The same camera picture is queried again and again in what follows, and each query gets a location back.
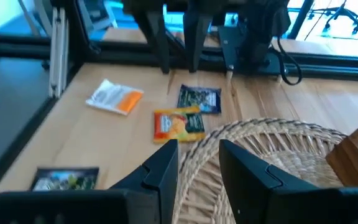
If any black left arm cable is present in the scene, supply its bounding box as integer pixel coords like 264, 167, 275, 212
271, 35, 303, 86

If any black office chair base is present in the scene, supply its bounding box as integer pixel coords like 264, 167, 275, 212
308, 0, 358, 35

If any woven round placemat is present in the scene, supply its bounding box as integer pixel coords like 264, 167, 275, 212
172, 117, 349, 224

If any white and orange tea packet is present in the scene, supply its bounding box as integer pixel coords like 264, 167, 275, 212
85, 78, 145, 116

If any dark green tea packet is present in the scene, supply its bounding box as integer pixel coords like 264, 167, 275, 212
177, 84, 223, 114
30, 167, 100, 191

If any wooden tea organizer box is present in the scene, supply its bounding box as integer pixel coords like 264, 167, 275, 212
324, 126, 358, 187

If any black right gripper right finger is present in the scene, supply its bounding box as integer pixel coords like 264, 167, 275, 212
218, 139, 343, 224

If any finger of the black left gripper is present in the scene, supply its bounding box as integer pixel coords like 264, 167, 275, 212
183, 11, 213, 73
134, 11, 171, 75

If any orange yellow tea packet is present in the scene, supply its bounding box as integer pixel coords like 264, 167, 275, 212
153, 106, 206, 144

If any white frame bracket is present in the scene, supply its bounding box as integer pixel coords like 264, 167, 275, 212
48, 6, 71, 99

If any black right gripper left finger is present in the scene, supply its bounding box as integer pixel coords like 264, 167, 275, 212
109, 139, 180, 224

